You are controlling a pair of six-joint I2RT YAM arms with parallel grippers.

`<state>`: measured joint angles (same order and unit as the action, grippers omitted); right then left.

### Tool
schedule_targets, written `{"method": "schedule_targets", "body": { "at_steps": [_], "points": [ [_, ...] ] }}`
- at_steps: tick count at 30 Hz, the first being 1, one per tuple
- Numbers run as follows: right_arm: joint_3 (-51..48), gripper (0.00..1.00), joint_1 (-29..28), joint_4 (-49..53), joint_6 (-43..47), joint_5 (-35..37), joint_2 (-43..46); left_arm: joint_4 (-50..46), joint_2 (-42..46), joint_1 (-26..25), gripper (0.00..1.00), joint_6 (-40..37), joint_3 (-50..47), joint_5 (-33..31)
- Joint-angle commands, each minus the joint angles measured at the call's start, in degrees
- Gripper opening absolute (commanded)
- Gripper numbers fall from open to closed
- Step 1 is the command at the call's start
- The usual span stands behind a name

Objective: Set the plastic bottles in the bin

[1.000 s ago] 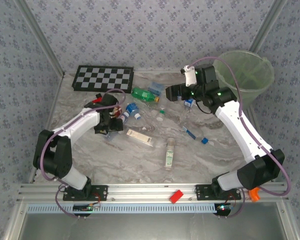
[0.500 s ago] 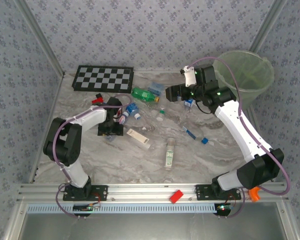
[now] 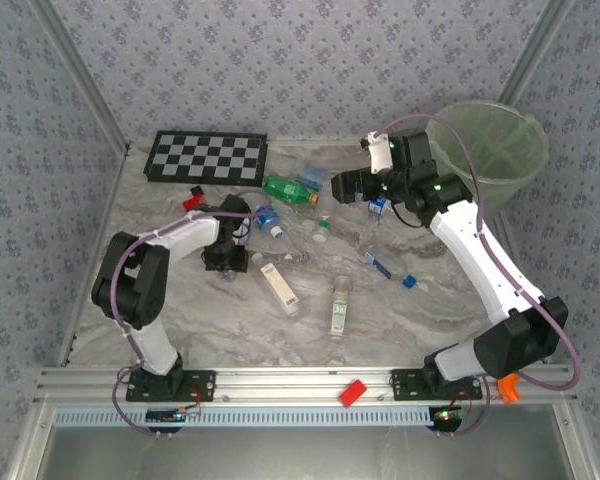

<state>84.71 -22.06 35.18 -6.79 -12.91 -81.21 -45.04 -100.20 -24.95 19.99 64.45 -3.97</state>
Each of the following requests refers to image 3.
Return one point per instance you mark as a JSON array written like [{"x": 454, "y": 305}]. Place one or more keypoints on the clear bottle pink label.
[{"x": 227, "y": 276}]

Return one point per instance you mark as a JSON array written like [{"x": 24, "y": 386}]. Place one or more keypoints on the small blue label bottle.
[{"x": 378, "y": 206}]

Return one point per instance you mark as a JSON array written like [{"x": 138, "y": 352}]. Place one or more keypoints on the crushed clear bottle blue label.
[{"x": 312, "y": 176}]

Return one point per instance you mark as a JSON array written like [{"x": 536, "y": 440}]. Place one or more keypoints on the blue label bottle white cap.
[{"x": 270, "y": 222}]

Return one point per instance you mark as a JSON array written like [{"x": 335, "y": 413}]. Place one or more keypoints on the small clear bottle white cap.
[{"x": 321, "y": 232}]

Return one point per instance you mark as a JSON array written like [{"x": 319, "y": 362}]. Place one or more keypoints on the clear bottle white barcode label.
[{"x": 280, "y": 290}]

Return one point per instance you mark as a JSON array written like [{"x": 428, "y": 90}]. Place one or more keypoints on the green plastic bottle orange cap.
[{"x": 285, "y": 188}]

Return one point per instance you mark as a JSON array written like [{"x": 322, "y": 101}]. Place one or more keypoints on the clear bottle blue cap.
[{"x": 382, "y": 270}]

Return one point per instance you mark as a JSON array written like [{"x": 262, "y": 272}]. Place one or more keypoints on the clear bottle green white label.
[{"x": 339, "y": 312}]

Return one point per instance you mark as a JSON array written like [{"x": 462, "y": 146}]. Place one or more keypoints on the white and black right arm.
[{"x": 480, "y": 260}]

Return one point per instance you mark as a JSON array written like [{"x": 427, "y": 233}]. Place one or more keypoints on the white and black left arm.
[{"x": 152, "y": 345}]

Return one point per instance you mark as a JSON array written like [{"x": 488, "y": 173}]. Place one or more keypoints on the green translucent bin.
[{"x": 510, "y": 150}]

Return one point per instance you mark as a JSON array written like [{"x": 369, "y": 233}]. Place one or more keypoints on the small red and black block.
[{"x": 191, "y": 203}]

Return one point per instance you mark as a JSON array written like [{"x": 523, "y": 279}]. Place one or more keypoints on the black and grey checkerboard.
[{"x": 205, "y": 157}]

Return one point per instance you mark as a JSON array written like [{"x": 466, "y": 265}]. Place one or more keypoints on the red plastic block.
[{"x": 352, "y": 393}]

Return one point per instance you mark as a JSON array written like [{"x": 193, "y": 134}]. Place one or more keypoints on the grey metal panel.
[{"x": 305, "y": 455}]

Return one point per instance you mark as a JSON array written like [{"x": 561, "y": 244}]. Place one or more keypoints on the orange plastic clip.
[{"x": 509, "y": 390}]

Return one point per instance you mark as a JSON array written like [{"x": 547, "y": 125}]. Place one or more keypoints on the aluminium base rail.
[{"x": 290, "y": 382}]

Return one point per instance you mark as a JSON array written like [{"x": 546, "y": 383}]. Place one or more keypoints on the aluminium frame post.
[
  {"x": 80, "y": 75},
  {"x": 537, "y": 50}
]

